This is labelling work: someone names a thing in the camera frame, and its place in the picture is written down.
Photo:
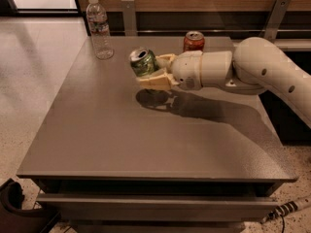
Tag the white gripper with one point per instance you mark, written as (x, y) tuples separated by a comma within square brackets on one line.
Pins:
[(186, 68)]

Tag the green soda can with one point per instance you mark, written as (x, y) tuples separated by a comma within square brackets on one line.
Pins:
[(143, 62)]

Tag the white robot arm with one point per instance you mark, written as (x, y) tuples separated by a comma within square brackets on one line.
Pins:
[(256, 65)]

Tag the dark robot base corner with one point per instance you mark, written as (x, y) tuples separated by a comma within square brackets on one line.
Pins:
[(13, 219)]

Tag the orange soda can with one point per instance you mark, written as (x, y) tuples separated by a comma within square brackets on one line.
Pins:
[(194, 40)]

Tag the clear plastic water bottle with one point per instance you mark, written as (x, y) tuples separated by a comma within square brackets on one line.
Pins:
[(99, 29)]

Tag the left metal bracket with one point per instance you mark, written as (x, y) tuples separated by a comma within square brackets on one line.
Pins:
[(129, 17)]

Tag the metal bracket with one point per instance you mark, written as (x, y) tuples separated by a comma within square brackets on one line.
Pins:
[(274, 19), (129, 17)]

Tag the right metal bracket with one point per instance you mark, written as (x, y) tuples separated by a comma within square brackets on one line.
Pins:
[(274, 19)]

